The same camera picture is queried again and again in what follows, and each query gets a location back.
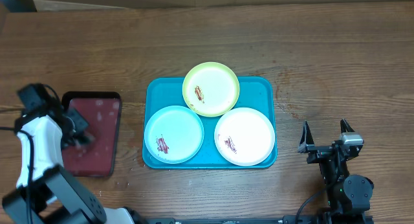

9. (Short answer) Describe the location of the light blue plate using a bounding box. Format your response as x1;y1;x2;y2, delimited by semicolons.
144;106;204;164

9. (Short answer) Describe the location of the white plate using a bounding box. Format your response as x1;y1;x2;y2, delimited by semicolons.
214;107;276;167

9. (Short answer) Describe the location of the green and yellow sponge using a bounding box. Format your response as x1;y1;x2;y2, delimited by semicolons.
75;135;95;149

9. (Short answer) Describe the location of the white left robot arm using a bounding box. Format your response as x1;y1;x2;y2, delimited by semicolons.
3;96;146;223

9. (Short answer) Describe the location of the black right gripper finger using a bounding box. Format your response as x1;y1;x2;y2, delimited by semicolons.
340;118;354;133
298;121;314;153

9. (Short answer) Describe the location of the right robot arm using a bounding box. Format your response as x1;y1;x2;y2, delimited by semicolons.
294;119;374;223

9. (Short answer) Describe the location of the yellow-green plate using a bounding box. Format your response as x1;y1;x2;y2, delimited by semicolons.
182;62;240;117

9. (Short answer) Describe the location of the dark red water tray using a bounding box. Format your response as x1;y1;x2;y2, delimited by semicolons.
62;91;122;177

